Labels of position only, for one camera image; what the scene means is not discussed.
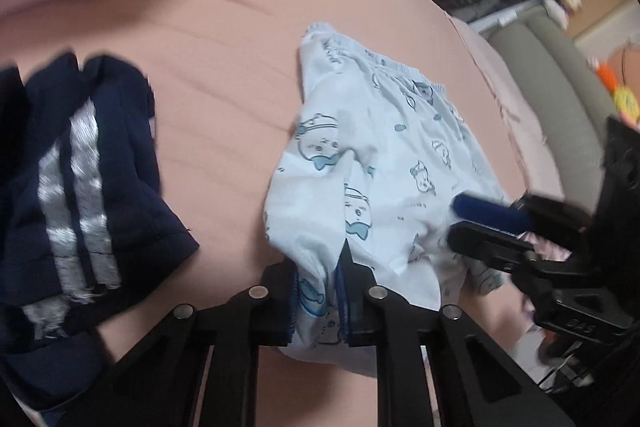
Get pink bed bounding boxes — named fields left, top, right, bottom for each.
left=0, top=0, right=566, bottom=427

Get orange plush toy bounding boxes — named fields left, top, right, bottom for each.
left=595, top=62, right=621, bottom=90

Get light blue printed shorts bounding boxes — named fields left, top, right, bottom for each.
left=262, top=23, right=516, bottom=378

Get grey-green padded headboard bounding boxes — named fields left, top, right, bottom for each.
left=487, top=14, right=616, bottom=202

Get navy pants with silver stripes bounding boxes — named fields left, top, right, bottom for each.
left=0, top=49, right=201, bottom=413

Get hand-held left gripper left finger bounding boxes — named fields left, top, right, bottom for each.
left=87, top=258, right=301, bottom=427

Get white power strip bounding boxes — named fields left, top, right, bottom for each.
left=492, top=9, right=526, bottom=28

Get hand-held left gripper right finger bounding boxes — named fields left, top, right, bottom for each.
left=338, top=238, right=576, bottom=427

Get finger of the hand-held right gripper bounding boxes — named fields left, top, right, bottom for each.
left=444, top=222, right=576, bottom=279
left=451, top=192, right=596, bottom=235

